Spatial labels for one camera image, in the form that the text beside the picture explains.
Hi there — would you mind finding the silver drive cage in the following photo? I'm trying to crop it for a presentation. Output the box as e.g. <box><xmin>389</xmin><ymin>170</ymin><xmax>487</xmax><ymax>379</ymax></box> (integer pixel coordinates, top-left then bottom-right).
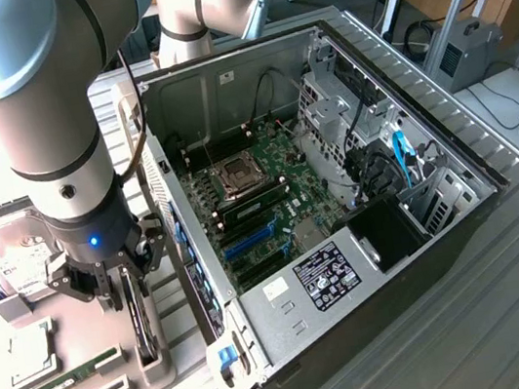
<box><xmin>288</xmin><ymin>26</ymin><xmax>439</xmax><ymax>219</ymax></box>

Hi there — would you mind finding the installed black RAM stick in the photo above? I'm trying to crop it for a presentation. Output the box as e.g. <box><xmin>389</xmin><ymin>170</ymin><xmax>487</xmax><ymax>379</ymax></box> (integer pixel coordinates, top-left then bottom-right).
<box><xmin>217</xmin><ymin>184</ymin><xmax>294</xmax><ymax>229</ymax></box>

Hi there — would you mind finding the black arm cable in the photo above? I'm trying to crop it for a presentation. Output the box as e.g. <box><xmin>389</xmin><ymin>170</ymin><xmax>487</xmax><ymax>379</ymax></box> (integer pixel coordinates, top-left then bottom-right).
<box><xmin>96</xmin><ymin>45</ymin><xmax>160</xmax><ymax>183</ymax></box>

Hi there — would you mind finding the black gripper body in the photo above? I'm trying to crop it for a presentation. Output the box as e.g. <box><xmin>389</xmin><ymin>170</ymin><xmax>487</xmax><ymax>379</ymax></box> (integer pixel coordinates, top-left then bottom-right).
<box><xmin>40</xmin><ymin>181</ymin><xmax>148</xmax><ymax>277</ymax></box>

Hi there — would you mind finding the silver chipset heatsink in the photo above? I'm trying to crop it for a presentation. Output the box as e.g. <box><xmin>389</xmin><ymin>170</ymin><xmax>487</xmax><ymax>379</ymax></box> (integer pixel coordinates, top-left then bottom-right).
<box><xmin>291</xmin><ymin>215</ymin><xmax>333</xmax><ymax>253</ymax></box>

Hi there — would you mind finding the coiled black cable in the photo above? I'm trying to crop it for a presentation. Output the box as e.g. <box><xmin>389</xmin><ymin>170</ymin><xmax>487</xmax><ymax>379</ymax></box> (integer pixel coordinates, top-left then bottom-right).
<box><xmin>399</xmin><ymin>17</ymin><xmax>440</xmax><ymax>58</ymax></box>

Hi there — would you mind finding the silver CPU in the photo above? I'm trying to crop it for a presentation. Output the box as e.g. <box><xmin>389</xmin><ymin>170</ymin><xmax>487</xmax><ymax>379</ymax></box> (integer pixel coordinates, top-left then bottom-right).
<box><xmin>4</xmin><ymin>329</ymin><xmax>57</xmax><ymax>388</ymax></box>

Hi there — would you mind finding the grey control box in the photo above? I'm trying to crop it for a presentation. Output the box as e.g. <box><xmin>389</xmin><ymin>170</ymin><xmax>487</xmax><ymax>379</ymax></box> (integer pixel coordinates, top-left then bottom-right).
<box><xmin>419</xmin><ymin>13</ymin><xmax>512</xmax><ymax>97</ymax></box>

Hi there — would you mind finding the silver disk bay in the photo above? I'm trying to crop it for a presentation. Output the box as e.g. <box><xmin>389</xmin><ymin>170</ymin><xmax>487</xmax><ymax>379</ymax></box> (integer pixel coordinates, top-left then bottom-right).
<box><xmin>394</xmin><ymin>163</ymin><xmax>486</xmax><ymax>242</ymax></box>

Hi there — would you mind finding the grey power supply unit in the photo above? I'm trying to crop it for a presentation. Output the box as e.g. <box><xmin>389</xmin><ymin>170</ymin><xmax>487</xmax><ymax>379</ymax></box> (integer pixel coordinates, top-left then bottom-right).
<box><xmin>227</xmin><ymin>222</ymin><xmax>402</xmax><ymax>375</ymax></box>

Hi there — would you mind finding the blue case latch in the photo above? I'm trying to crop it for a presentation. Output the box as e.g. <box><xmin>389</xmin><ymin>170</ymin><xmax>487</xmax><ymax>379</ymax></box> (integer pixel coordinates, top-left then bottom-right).
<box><xmin>216</xmin><ymin>345</ymin><xmax>241</xmax><ymax>372</ymax></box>

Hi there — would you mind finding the grey parts rack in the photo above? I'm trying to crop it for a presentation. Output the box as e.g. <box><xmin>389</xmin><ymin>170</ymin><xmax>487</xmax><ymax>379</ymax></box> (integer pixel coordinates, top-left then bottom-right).
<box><xmin>0</xmin><ymin>250</ymin><xmax>180</xmax><ymax>389</ymax></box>

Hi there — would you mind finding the CPU socket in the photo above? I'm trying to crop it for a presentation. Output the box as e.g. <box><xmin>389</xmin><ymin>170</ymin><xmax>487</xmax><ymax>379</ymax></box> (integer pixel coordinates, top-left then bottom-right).
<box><xmin>206</xmin><ymin>147</ymin><xmax>273</xmax><ymax>206</ymax></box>

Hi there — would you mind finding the black graphics card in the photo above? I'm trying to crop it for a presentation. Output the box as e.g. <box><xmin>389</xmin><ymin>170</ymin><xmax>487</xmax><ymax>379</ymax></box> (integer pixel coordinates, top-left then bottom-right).
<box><xmin>116</xmin><ymin>264</ymin><xmax>163</xmax><ymax>369</ymax></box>

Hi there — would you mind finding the black wire bundle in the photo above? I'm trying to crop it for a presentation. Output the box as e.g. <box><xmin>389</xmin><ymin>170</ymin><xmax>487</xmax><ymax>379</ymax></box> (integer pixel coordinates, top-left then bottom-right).
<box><xmin>345</xmin><ymin>139</ymin><xmax>412</xmax><ymax>205</ymax></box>

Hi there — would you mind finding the blue wire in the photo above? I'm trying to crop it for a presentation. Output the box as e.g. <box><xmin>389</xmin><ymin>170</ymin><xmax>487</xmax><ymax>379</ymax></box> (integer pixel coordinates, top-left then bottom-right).
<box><xmin>390</xmin><ymin>128</ymin><xmax>420</xmax><ymax>193</ymax></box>

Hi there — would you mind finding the silver hard disk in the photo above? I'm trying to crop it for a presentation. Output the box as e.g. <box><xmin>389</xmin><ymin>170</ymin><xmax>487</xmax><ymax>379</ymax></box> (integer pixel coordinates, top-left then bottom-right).
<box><xmin>0</xmin><ymin>201</ymin><xmax>72</xmax><ymax>308</ymax></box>

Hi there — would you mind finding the black curved wire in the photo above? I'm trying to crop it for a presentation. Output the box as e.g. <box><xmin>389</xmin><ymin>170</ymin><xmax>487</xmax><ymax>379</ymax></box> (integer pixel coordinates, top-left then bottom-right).
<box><xmin>243</xmin><ymin>66</ymin><xmax>300</xmax><ymax>128</ymax></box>

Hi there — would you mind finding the blue expansion slot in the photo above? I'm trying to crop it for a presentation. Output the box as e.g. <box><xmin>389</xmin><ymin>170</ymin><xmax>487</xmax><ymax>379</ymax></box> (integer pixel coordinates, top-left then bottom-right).
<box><xmin>220</xmin><ymin>224</ymin><xmax>279</xmax><ymax>260</ymax></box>

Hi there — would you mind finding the green motherboard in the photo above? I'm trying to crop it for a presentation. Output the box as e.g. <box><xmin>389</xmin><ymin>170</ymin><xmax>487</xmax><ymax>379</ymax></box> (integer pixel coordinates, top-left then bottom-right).
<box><xmin>171</xmin><ymin>112</ymin><xmax>352</xmax><ymax>302</ymax></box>

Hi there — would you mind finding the green RAM stick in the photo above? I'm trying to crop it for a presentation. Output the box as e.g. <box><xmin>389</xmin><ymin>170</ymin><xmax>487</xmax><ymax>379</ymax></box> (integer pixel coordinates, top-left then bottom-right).
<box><xmin>0</xmin><ymin>344</ymin><xmax>123</xmax><ymax>389</ymax></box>

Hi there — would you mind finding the open black PC case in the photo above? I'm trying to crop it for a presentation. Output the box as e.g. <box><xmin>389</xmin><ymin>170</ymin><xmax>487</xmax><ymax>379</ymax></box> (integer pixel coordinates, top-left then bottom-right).
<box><xmin>104</xmin><ymin>0</ymin><xmax>519</xmax><ymax>389</ymax></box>

